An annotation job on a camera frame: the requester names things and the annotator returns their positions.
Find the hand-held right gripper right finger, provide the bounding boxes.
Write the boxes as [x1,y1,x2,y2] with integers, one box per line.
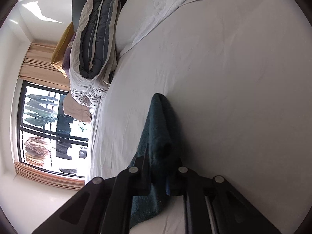
[166,160,282,234]

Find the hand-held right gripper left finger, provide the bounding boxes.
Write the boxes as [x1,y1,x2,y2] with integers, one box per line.
[31,149,153,234]

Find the dark green knit garment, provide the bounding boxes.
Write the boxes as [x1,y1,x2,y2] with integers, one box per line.
[129,93,189,230]

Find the hanging black clothes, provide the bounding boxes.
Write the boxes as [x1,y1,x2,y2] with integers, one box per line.
[55,114,74,161]

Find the beige pillow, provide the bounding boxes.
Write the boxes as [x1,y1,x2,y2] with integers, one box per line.
[63,94,92,124]

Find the beige curtain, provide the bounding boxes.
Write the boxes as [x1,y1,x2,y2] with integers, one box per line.
[14,161,86,191]
[19,42,72,92]

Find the hanging floral shirt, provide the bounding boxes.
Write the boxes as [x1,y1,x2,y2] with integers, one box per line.
[24,136,51,164]

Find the white bed sheet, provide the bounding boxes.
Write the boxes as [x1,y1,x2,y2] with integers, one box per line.
[85,0,312,234]

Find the hanging grey green pants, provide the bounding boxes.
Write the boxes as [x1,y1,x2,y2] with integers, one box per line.
[23,94,59,128]

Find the black framed window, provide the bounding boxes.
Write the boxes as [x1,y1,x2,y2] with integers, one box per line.
[10,78,95,179]

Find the purple pillow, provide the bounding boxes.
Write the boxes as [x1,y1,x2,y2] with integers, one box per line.
[62,33,77,72]

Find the folded grey and white quilt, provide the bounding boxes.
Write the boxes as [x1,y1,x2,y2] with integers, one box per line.
[69,0,122,108]

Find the yellow pillow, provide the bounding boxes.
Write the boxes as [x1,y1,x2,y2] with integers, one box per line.
[51,22,75,78]

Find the white towel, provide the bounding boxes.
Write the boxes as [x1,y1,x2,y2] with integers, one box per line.
[119,0,218,57]

